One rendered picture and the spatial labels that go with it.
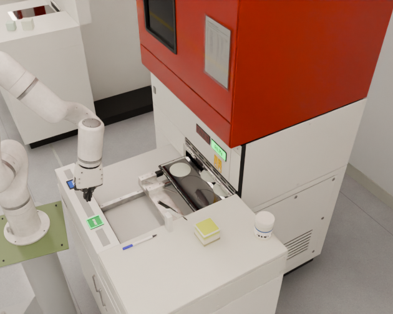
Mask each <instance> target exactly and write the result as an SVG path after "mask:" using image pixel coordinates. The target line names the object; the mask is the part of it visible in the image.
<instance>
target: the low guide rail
mask: <svg viewBox="0 0 393 314"><path fill-rule="evenodd" d="M167 182H169V180H168V179H166V180H163V181H162V183H167ZM145 195H146V194H145V193H144V191H143V190H142V189H140V190H138V191H135V192H133V193H130V194H127V195H125V196H122V197H119V198H117V199H114V200H112V201H109V202H107V203H104V204H101V205H100V208H101V210H102V212H104V211H107V210H109V209H112V208H114V207H117V206H120V205H122V204H125V203H127V202H130V201H133V200H134V199H137V198H140V197H142V196H145Z"/></svg>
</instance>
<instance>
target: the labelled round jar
mask: <svg viewBox="0 0 393 314"><path fill-rule="evenodd" d="M273 226H274V215H272V213H270V212H268V211H261V212H259V213H257V215H256V219H255V228H254V236H255V237H256V238H257V239H258V240H262V241H266V240H269V239H270V238H271V236H272V233H273Z"/></svg>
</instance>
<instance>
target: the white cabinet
mask: <svg viewBox="0 0 393 314"><path fill-rule="evenodd" d="M59 192H60V195H61V198H62V202H63V205H64V209H65V213H66V216H67V220H68V222H69V226H70V230H71V233H72V237H73V240H74V244H75V247H76V250H77V254H78V257H79V261H80V264H81V267H82V271H83V274H84V277H85V279H86V281H87V283H88V285H89V287H90V290H91V292H92V294H93V296H94V298H95V301H96V303H97V305H98V307H99V310H100V312H101V314H121V312H120V310H119V308H118V306H117V304H116V302H115V300H114V298H113V296H112V294H111V292H110V290H109V288H108V286H107V284H106V282H105V280H104V278H103V276H102V275H101V273H100V270H99V268H98V266H97V264H96V263H95V260H94V258H93V256H92V254H91V253H90V250H89V248H88V246H87V244H86V243H85V240H84V238H83V236H82V234H81V232H80V230H79V228H78V226H77V224H76V222H75V220H74V218H73V216H72V214H71V211H70V209H69V207H68V205H67V203H66V201H65V199H64V197H63V195H62V193H61V191H60V189H59ZM283 275H284V273H282V274H281V275H279V276H277V277H275V278H273V279H271V280H270V281H268V282H266V283H264V284H262V285H260V286H259V287H257V288H255V289H253V290H252V291H250V292H248V293H246V294H244V295H242V296H240V297H239V298H237V299H235V300H233V301H232V302H230V303H228V304H226V305H224V306H222V307H221V308H219V309H217V310H215V311H213V312H211V313H210V314H275V311H276V306H277V302H278V297H279V292H280V288H281V283H282V280H283Z"/></svg>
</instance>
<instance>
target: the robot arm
mask: <svg viewBox="0 0 393 314"><path fill-rule="evenodd" d="M0 86H1V87H3V88H4V89H5V90H7V91H8V92H9V93H10V94H11V95H13V96H14V97H16V98H17V99H18V100H19V101H20V102H22V103H23V104H25V106H27V107H28V108H30V109H31V110H32V111H33V112H34V113H36V114H37V115H39V116H40V117H41V118H42V119H43V120H45V121H46V122H48V123H52V124H55V123H59V122H60V121H61V120H67V121H70V122H72V123H73V124H75V125H76V126H78V146H77V162H76V164H75V168H74V175H73V182H74V183H75V184H74V190H75V191H79V190H81V191H82V192H83V198H84V199H85V200H86V201H87V202H89V201H91V198H92V193H93V192H94V189H96V188H97V187H98V186H101V185H103V184H102V183H103V178H104V175H103V167H102V147H103V138H104V131H105V127H104V123H103V122H102V121H101V119H100V118H99V117H98V116H96V115H95V114H94V113H93V112H92V111H90V110H89V109H88V108H87V107H85V106H83V105H82V104H80V103H77V102H71V101H65V100H63V99H61V98H60V97H58V96H57V95H56V94H55V93H54V92H53V91H52V90H51V89H49V88H48V87H47V86H46V85H44V84H43V83H42V82H41V81H40V80H39V79H38V78H37V77H35V76H34V75H33V74H32V73H30V71H28V70H27V69H26V68H25V67H23V66H22V65H21V64H20V63H19V62H18V61H17V60H15V59H14V58H13V57H11V56H10V55H9V54H7V53H5V52H2V51H0ZM28 167H29V163H28V157H27V153H26V150H25V149H24V147H23V146H22V145H21V144H20V143H19V142H18V141H15V140H2V141H1V137H0V206H1V208H2V211H3V213H4V215H5V217H6V219H7V223H6V225H5V227H4V236H5V238H6V240H7V241H8V242H10V243H11V244H14V245H29V244H32V243H35V242H37V241H38V240H40V239H41V238H42V237H44V236H45V234H46V233H47V231H48V230H49V227H50V220H49V217H48V215H47V214H46V213H45V212H43V211H40V210H37V209H36V207H35V205H34V202H33V200H32V197H31V194H30V192H29V189H28V187H27V178H28Z"/></svg>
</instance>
